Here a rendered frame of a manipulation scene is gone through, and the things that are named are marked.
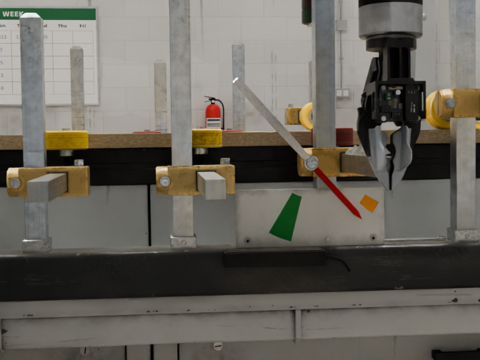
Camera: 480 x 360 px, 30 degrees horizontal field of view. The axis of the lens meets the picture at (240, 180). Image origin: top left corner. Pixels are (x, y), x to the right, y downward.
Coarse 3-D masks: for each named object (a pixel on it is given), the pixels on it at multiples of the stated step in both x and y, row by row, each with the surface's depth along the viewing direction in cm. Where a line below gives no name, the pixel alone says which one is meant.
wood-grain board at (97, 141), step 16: (0, 144) 169; (16, 144) 170; (96, 144) 171; (112, 144) 171; (128, 144) 172; (144, 144) 172; (160, 144) 172; (224, 144) 173; (240, 144) 174; (256, 144) 174; (272, 144) 174; (288, 144) 174; (304, 144) 175
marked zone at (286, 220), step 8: (288, 200) 155; (296, 200) 155; (288, 208) 155; (296, 208) 155; (280, 216) 155; (288, 216) 155; (296, 216) 155; (280, 224) 155; (288, 224) 155; (272, 232) 155; (280, 232) 155; (288, 232) 155; (288, 240) 155
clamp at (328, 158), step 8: (312, 152) 155; (320, 152) 155; (328, 152) 155; (336, 152) 155; (344, 152) 155; (320, 160) 155; (328, 160) 155; (336, 160) 155; (304, 168) 155; (320, 168) 155; (328, 168) 155; (336, 168) 155; (328, 176) 155
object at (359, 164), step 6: (342, 156) 154; (348, 156) 150; (354, 156) 145; (360, 156) 141; (366, 156) 136; (390, 156) 132; (342, 162) 154; (348, 162) 150; (354, 162) 145; (360, 162) 141; (366, 162) 136; (342, 168) 154; (348, 168) 150; (354, 168) 145; (360, 168) 141; (366, 168) 136; (390, 168) 130; (366, 174) 136; (372, 174) 133
